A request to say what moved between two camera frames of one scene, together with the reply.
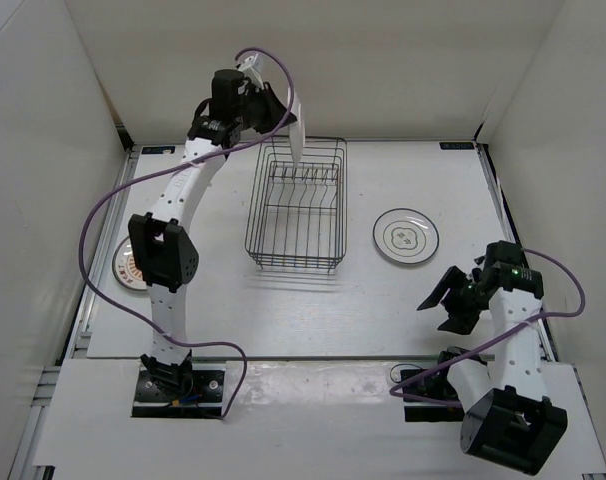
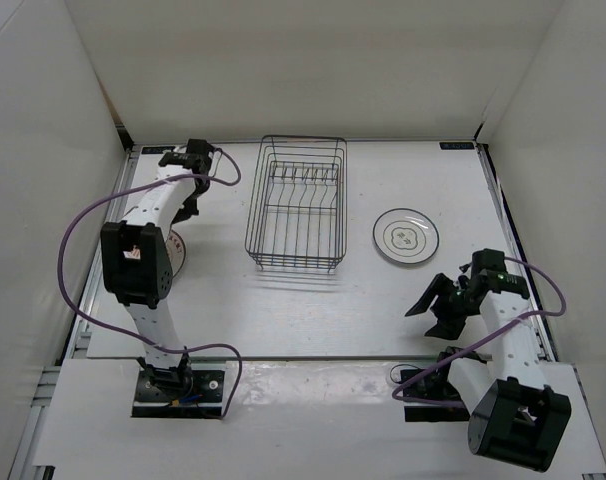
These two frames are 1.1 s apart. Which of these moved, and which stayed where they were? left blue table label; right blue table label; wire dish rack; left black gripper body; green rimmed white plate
Moved: left black gripper body
Stayed: green rimmed white plate; left blue table label; right blue table label; wire dish rack
